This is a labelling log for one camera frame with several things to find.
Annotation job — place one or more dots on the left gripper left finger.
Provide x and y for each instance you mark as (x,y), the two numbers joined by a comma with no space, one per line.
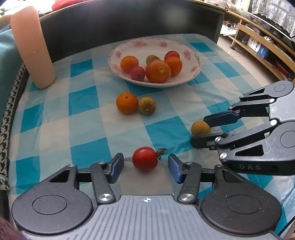
(103,174)

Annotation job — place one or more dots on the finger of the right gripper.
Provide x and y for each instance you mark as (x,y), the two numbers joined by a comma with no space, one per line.
(225,141)
(252,108)

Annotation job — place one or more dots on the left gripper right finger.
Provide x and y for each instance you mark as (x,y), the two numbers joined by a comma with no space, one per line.
(187,174)

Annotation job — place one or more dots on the yellowish small fruit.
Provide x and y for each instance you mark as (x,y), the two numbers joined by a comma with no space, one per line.
(200,128)

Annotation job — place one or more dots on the red cherry tomato with stem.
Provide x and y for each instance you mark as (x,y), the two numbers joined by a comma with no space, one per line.
(146,158)

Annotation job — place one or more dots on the orange tangerine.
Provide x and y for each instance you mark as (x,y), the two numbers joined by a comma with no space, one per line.
(128,62)
(175,65)
(127,103)

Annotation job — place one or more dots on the brownish green fruit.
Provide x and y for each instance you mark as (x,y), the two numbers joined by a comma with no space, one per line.
(146,106)

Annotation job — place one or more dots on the large red-orange tomato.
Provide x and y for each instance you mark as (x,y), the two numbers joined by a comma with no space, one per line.
(158,71)

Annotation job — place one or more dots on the small yellow-green fruit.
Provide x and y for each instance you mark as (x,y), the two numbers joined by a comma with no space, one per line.
(151,58)

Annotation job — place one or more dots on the wooden tv shelf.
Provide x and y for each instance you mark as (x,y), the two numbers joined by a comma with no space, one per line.
(270,46)

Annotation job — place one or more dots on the blue checkered tablecloth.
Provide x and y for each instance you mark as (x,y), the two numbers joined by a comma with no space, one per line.
(60,131)

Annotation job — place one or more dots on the white floral plate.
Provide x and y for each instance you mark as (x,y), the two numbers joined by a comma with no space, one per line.
(142,48)

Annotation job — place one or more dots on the teal houndstooth-trimmed blanket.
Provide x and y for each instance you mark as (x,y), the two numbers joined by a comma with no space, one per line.
(11,65)

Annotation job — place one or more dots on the dark coffee table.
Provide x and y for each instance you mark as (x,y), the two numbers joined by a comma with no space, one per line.
(90,24)

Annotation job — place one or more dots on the pink ribbed cylinder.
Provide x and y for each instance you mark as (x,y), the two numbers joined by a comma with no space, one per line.
(29,39)

